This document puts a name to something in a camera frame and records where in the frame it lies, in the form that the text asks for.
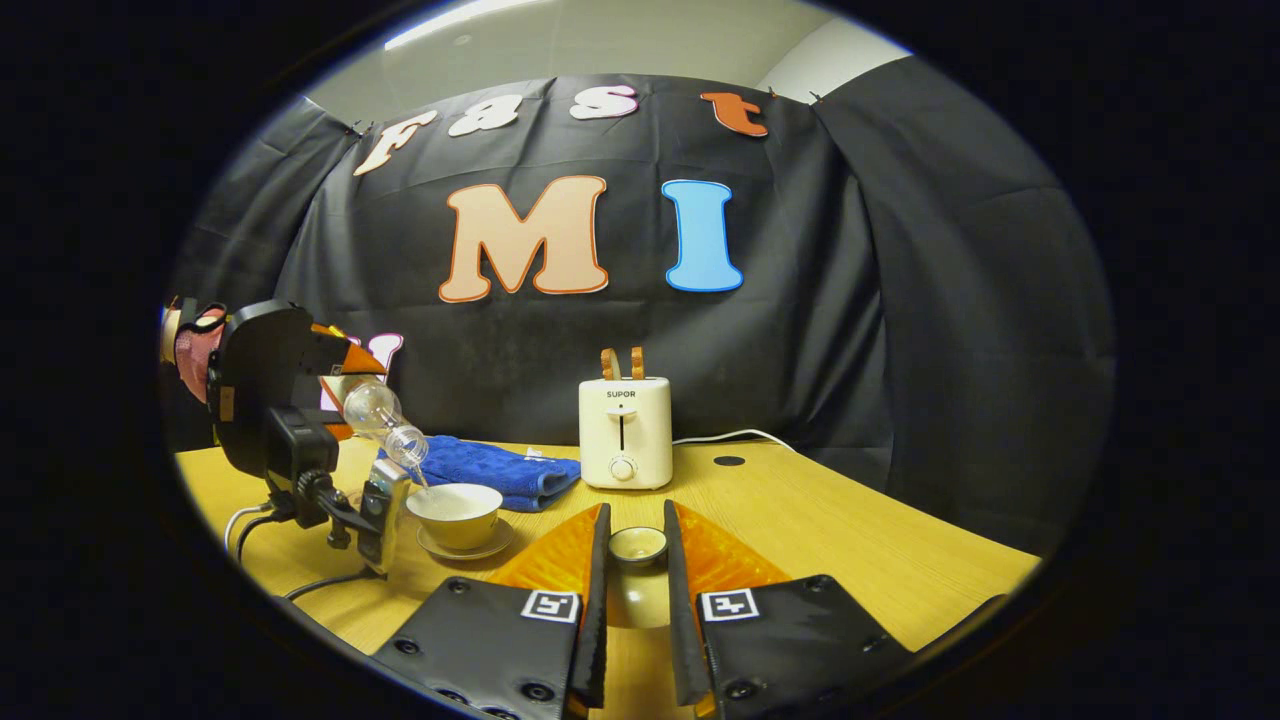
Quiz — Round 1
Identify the clear glass water bottle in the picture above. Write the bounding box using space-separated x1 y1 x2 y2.
325 378 431 471

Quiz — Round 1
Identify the white toaster power cable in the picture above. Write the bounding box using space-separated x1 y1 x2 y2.
672 429 801 456

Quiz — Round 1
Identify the white toaster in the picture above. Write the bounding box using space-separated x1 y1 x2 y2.
578 376 674 491

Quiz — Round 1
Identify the blue towel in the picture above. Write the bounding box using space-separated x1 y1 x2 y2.
378 434 582 513

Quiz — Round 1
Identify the cream teacup lid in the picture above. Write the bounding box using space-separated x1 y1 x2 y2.
608 526 669 569

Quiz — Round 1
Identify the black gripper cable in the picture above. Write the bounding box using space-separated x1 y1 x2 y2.
283 566 386 602

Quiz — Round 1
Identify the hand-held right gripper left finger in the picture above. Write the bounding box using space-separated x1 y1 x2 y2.
370 503 612 720

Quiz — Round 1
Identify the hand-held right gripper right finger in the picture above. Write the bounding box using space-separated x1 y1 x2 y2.
663 500 916 720

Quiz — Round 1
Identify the cream saucer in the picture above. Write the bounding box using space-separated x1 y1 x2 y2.
417 517 516 562

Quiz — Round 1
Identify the black backdrop cloth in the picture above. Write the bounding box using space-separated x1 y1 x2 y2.
165 72 1116 556

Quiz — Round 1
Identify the cream teacup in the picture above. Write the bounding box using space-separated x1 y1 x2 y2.
406 483 504 551

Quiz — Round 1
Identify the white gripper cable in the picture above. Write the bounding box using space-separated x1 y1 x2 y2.
222 500 276 556

